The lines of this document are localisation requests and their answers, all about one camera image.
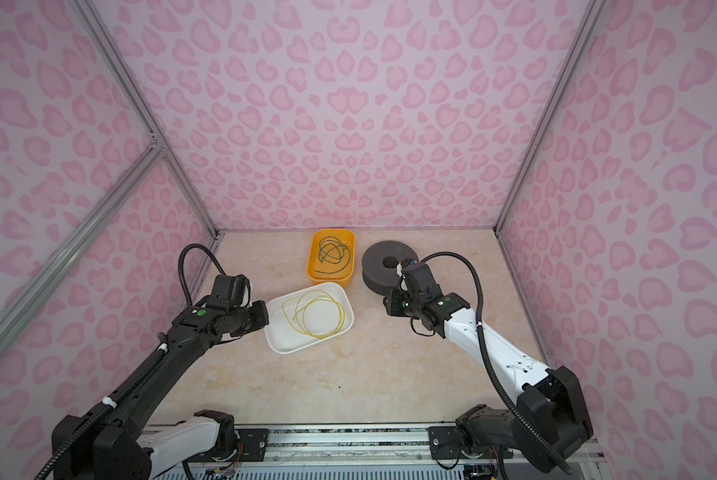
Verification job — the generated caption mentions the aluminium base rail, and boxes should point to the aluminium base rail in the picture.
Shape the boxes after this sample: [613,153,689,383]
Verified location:
[135,422,606,480]

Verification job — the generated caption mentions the green cable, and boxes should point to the green cable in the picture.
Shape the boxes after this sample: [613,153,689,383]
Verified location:
[315,235,352,277]

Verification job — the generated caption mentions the aluminium frame post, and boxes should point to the aluminium frame post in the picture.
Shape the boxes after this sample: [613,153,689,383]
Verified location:
[66,0,220,240]
[494,0,612,239]

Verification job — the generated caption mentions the aluminium diagonal frame bar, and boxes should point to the aluminium diagonal frame bar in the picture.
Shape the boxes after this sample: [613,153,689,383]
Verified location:
[0,141,162,358]

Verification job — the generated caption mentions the white plastic tray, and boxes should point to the white plastic tray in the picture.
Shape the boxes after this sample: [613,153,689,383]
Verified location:
[264,282,354,355]

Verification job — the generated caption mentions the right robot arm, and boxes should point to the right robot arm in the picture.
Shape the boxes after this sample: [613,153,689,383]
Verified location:
[384,289,593,474]

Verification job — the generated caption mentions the yellow plastic tray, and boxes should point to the yellow plastic tray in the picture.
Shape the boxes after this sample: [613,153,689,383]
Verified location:
[306,229,356,287]

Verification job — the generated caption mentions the yellow cable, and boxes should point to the yellow cable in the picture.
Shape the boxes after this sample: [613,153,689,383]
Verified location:
[281,289,348,341]

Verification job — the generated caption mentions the dark grey cable spool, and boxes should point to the dark grey cable spool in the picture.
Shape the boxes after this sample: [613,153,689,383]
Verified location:
[362,240,419,296]

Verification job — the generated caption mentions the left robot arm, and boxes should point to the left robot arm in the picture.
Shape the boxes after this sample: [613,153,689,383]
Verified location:
[36,297,268,479]

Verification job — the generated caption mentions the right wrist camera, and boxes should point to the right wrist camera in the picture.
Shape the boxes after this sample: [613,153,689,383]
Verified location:
[398,259,437,295]

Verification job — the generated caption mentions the aluminium frame post left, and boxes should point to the aluminium frame post left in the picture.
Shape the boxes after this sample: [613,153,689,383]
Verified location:
[66,0,220,240]

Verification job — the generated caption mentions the aluminium frame post right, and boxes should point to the aluminium frame post right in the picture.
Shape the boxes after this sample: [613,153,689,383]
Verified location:
[494,0,612,239]

